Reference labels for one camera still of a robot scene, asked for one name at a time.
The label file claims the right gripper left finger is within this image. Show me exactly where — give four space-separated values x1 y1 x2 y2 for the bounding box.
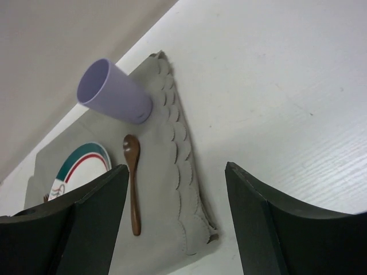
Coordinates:
1 165 129 274

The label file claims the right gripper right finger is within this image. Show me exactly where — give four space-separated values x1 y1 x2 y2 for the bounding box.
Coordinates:
225 162 366 274

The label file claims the white plate green red rim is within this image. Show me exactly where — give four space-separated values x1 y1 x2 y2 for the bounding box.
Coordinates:
48 142 112 201

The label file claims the grey cloth placemat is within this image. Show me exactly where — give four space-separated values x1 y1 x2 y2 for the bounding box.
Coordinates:
24 52 216 274

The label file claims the brown wooden spoon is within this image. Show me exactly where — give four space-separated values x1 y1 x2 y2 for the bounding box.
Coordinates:
123 134 141 236

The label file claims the lilac plastic cup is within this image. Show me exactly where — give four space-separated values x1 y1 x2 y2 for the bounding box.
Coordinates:
76 58 153 124

